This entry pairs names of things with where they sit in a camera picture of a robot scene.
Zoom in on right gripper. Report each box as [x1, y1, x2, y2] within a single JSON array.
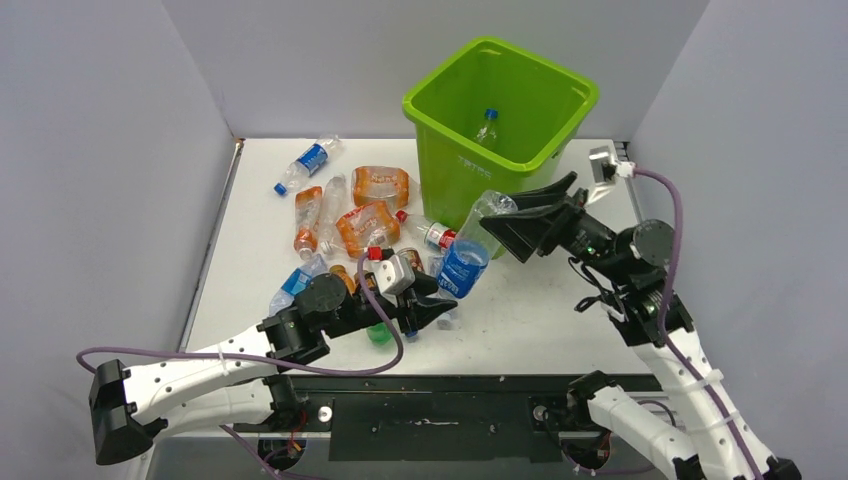
[[477, 171, 631, 285]]

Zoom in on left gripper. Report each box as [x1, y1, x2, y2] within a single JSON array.
[[323, 269, 456, 339]]

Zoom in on green bottle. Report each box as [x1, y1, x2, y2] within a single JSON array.
[[366, 323, 394, 346]]

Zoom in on crushed blue label bottle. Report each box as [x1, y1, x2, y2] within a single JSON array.
[[269, 254, 328, 316]]

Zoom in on pepsi bottle blue cap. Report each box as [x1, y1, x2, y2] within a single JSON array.
[[474, 108, 499, 150]]

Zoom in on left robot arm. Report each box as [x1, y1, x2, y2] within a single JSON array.
[[77, 247, 458, 466]]

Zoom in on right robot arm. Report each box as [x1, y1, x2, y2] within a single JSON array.
[[480, 175, 801, 479]]

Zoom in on red label bottle by bin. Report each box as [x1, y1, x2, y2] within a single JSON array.
[[395, 210, 457, 252]]

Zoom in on green plastic bin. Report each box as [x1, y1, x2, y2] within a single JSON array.
[[402, 37, 600, 230]]

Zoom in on orange juice bottle right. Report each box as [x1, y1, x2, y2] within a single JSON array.
[[355, 270, 379, 294]]

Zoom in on orange juice bottle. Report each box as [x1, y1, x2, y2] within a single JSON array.
[[329, 264, 357, 295], [355, 270, 379, 294]]

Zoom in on brown label red cap bottle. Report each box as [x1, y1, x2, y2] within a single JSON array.
[[396, 247, 426, 273]]

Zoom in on orange crushed bottle middle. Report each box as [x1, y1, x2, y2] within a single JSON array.
[[335, 200, 401, 259]]

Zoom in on orange crushed bottle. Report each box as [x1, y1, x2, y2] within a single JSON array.
[[351, 166, 412, 210], [335, 200, 401, 259]]

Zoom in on orange juice bottle left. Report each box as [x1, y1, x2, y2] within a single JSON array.
[[329, 264, 357, 295]]

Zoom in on orange crushed bottle top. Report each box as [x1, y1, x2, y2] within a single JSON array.
[[351, 166, 412, 210]]

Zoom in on clear bottle no label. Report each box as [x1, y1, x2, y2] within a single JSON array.
[[317, 174, 346, 256]]

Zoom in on small orange label bottle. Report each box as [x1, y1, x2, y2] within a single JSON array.
[[293, 186, 323, 260]]

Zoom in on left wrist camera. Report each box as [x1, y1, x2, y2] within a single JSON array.
[[366, 246, 416, 296]]

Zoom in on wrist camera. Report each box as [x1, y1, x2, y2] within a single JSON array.
[[366, 246, 416, 296], [584, 146, 636, 207]]

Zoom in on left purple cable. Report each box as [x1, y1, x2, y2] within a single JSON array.
[[74, 254, 405, 378]]

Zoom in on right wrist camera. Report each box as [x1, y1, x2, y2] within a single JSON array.
[[584, 146, 636, 207]]

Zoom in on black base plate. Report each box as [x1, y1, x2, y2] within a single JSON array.
[[165, 374, 697, 463]]

